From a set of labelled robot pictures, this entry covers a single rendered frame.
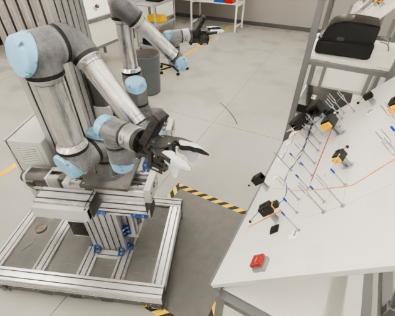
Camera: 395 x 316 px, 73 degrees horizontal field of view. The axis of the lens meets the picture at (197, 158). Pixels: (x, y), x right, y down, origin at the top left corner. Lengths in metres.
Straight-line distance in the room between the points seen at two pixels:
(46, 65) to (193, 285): 1.78
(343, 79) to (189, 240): 2.95
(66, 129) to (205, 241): 1.67
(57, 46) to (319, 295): 1.38
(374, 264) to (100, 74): 0.94
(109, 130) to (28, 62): 0.28
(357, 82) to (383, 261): 3.54
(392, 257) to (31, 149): 1.50
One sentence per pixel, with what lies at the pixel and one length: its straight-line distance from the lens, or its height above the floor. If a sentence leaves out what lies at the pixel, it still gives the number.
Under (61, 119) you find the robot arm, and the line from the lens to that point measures 1.02.
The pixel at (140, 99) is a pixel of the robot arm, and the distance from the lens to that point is 1.58.
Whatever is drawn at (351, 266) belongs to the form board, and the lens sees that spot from 0.84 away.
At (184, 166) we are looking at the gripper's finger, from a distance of 0.65.
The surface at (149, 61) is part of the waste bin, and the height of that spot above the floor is 0.57.
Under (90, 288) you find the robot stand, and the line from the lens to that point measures 2.08.
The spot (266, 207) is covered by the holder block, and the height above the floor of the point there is 1.14.
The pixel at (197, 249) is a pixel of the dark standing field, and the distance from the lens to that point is 2.36.
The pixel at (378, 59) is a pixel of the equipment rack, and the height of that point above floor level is 1.46.
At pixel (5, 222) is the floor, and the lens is 3.06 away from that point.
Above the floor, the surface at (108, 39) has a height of 0.45.
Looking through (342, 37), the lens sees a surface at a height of 1.57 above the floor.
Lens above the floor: 2.01
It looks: 40 degrees down
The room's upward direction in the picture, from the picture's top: straight up
